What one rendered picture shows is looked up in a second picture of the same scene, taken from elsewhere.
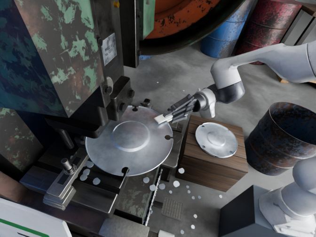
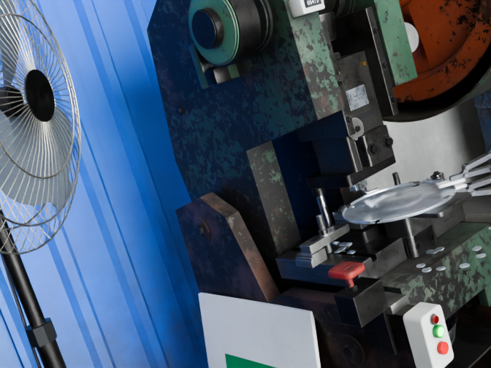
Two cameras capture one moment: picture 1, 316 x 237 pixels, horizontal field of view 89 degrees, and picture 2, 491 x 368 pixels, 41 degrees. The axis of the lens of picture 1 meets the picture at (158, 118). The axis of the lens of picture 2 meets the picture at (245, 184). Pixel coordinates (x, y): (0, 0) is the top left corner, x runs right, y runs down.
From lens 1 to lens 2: 131 cm
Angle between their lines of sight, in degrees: 51
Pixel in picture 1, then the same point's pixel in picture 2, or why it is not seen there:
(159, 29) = (445, 79)
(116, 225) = not seen: hidden behind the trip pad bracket
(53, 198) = (305, 253)
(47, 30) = (311, 74)
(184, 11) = (465, 49)
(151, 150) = (416, 207)
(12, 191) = (265, 284)
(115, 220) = not seen: hidden behind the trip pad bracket
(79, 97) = (324, 111)
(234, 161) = not seen: outside the picture
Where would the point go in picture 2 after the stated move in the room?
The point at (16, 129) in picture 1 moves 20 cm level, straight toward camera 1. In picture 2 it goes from (281, 201) to (308, 212)
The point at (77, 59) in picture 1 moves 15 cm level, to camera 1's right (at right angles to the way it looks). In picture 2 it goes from (324, 89) to (380, 76)
